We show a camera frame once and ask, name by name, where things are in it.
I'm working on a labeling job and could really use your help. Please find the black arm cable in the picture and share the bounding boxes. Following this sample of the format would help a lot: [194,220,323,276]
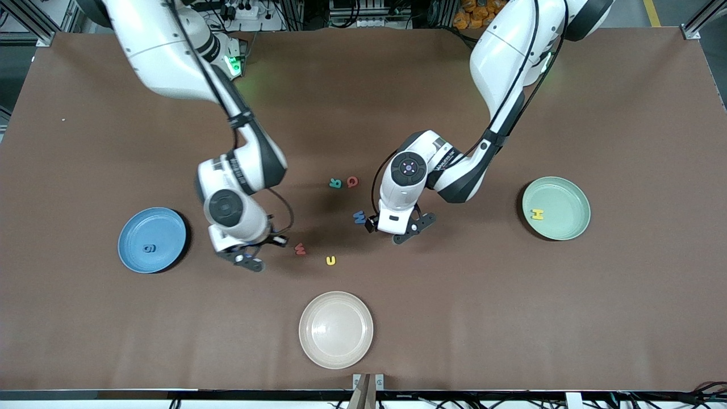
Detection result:
[372,0,569,218]
[165,0,295,236]

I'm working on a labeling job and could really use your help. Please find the blue plate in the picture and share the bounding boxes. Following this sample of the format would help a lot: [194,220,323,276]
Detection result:
[118,207,187,274]

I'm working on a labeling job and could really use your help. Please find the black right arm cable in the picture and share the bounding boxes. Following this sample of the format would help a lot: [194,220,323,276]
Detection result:
[165,0,295,236]

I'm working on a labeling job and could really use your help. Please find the aluminium frame profile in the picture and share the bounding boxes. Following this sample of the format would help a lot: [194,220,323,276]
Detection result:
[0,0,77,47]
[682,0,727,41]

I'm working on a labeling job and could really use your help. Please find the brown table cover sheet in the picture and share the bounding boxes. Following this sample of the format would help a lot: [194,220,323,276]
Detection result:
[0,27,727,393]

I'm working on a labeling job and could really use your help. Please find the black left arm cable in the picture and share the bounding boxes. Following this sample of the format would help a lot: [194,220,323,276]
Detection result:
[372,0,569,218]

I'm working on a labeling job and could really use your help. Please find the light green plate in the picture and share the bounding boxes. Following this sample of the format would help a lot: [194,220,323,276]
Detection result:
[522,176,591,241]

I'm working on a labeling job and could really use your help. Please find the metal bracket at table edge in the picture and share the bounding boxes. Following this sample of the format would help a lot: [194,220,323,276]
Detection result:
[352,373,385,409]

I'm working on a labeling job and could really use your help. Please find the white power strip with plugs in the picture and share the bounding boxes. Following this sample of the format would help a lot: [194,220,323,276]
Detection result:
[219,2,260,21]

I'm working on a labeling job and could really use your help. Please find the beige plate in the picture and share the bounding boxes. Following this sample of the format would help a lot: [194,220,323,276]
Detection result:
[299,291,374,370]

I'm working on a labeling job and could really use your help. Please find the orange bag pile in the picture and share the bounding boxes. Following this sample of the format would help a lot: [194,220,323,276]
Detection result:
[453,0,507,30]

